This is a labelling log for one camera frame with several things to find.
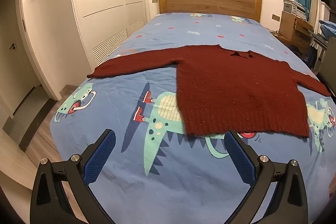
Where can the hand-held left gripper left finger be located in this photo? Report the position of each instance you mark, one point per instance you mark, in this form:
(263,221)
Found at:
(101,158)

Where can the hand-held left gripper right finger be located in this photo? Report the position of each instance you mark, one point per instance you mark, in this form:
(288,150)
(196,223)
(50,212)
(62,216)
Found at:
(239,158)

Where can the dark red knitted sweater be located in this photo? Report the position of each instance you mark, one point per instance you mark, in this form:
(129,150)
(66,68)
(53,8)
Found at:
(236,87)

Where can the blue dinosaur print bed sheet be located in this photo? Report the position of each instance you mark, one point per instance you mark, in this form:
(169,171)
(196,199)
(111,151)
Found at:
(170,187)

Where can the dark bag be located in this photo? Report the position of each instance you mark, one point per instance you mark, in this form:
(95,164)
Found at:
(313,56)

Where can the wooden bedside cabinet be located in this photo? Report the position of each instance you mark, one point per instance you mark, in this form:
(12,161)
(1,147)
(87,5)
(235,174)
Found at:
(291,27)

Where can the white door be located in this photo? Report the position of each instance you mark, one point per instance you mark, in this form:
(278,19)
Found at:
(13,29)

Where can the blue cloth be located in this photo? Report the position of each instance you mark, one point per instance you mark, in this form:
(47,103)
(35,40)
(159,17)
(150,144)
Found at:
(328,28)

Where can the stack of white boxes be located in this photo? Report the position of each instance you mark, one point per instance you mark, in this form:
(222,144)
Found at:
(295,7)

